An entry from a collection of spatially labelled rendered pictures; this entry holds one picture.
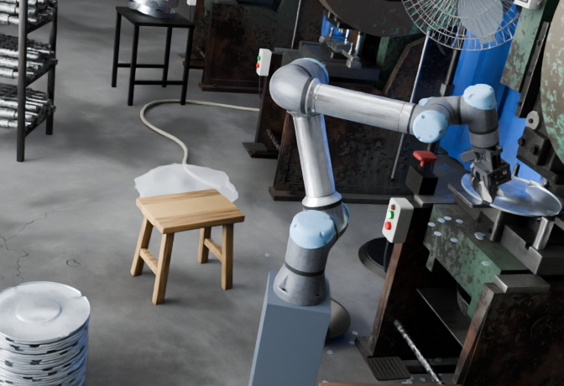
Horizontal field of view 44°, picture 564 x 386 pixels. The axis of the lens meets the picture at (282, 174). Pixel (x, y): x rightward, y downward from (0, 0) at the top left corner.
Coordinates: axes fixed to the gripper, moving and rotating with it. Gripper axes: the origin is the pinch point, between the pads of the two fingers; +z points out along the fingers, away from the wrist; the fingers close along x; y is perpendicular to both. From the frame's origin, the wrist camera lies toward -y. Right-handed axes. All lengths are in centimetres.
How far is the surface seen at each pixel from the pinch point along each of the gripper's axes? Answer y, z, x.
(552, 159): 1.0, -4.8, 20.7
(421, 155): -37.9, 3.5, -0.4
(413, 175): -38.9, 10.3, -4.1
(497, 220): -2.1, 10.2, 3.4
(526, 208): 3.0, 6.1, 9.9
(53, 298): -42, 3, -124
